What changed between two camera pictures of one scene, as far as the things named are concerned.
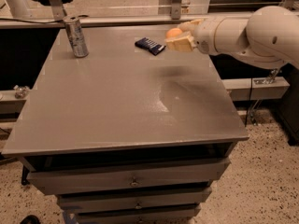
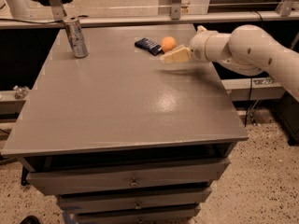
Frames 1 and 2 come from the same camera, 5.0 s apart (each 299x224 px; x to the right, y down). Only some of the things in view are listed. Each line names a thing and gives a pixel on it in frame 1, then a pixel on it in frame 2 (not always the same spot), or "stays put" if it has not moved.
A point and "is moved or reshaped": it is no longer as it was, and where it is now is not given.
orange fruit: (173, 33) is moved or reshaped
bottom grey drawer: (138, 215) stays put
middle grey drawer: (135, 199) stays put
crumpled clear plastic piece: (21, 91) stays put
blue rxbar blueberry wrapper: (153, 47) stays put
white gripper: (206, 35) -> (198, 46)
